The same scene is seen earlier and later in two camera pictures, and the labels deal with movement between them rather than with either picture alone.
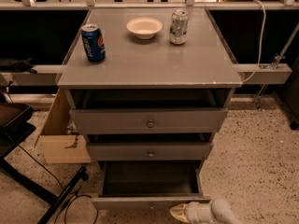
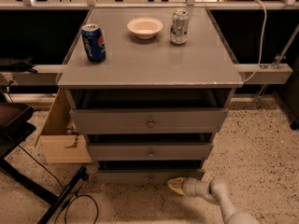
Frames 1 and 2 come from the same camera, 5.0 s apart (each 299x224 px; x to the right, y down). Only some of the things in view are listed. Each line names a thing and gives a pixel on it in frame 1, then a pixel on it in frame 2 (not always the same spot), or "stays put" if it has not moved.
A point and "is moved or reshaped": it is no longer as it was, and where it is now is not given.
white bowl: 144,28 stays put
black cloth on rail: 12,64 stays put
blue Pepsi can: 94,42 stays put
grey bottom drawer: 149,185 is moved or reshaped
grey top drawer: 148,120 stays put
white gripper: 195,215 → 189,188
